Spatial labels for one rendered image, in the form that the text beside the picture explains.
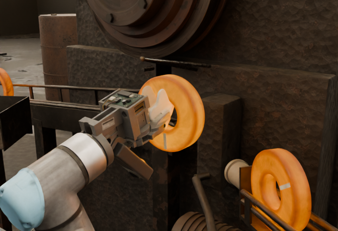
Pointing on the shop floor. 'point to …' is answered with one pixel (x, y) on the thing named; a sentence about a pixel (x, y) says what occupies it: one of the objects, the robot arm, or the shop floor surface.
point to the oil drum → (57, 51)
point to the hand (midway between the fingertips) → (169, 103)
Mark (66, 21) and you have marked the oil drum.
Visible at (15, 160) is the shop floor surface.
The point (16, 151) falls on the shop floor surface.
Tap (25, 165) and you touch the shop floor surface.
